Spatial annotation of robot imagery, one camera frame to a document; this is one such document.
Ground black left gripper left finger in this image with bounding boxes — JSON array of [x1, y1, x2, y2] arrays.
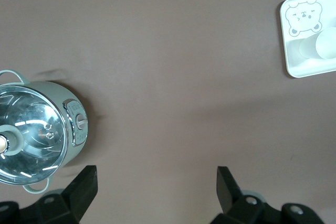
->
[[23, 165, 99, 224]]

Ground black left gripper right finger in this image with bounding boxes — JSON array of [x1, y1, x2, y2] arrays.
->
[[209, 166, 265, 224]]

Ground white IKEA cup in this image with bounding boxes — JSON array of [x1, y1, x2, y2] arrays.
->
[[298, 27, 336, 60]]

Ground cream tray with bear print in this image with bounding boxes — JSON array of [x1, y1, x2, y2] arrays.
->
[[279, 0, 336, 79]]

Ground glass pot lid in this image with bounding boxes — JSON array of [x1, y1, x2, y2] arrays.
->
[[0, 84, 70, 185]]

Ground grey pot with glass lid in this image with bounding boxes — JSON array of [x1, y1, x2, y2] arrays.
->
[[0, 69, 89, 193]]

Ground brown table cover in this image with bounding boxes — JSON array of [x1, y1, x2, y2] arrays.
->
[[0, 0, 336, 224]]

